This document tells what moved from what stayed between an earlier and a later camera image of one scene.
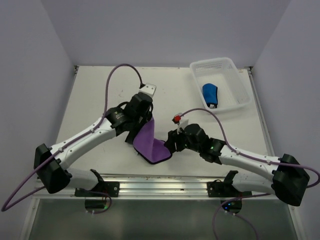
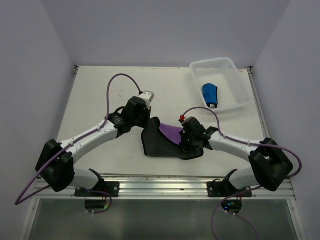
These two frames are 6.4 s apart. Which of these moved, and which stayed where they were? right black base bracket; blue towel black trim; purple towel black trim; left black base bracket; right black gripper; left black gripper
Moved: purple towel black trim; right black gripper
Stayed: blue towel black trim; left black gripper; left black base bracket; right black base bracket
